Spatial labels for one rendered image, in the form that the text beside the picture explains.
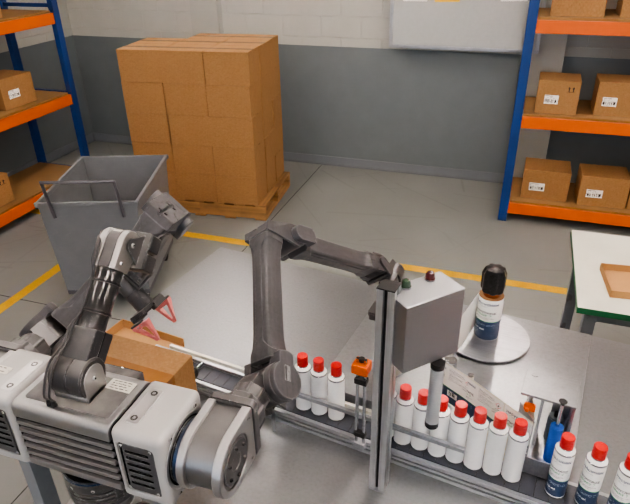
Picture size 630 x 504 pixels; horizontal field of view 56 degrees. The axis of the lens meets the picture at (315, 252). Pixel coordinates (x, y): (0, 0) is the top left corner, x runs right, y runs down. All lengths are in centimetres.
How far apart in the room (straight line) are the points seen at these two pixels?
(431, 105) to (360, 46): 87
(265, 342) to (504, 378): 112
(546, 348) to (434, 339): 91
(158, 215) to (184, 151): 378
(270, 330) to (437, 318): 42
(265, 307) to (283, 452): 75
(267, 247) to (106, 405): 48
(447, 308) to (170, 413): 70
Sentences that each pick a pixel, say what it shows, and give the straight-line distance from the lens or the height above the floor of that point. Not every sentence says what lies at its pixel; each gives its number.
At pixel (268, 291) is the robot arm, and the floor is 155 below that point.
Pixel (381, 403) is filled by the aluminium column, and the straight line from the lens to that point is 157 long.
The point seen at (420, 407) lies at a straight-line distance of 172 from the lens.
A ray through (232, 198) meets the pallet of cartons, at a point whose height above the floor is 19.
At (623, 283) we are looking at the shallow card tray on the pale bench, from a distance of 296.
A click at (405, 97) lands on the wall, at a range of 588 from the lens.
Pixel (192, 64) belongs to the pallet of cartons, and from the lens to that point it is 485.
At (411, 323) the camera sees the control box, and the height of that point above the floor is 143.
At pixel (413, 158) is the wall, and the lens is 604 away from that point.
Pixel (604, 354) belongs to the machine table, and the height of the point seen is 83.
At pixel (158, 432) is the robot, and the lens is 101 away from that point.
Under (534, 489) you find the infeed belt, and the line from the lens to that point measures 183.
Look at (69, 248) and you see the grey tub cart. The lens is 401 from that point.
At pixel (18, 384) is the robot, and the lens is 118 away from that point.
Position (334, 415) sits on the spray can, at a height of 91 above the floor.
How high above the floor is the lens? 222
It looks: 29 degrees down
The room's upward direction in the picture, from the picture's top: 1 degrees counter-clockwise
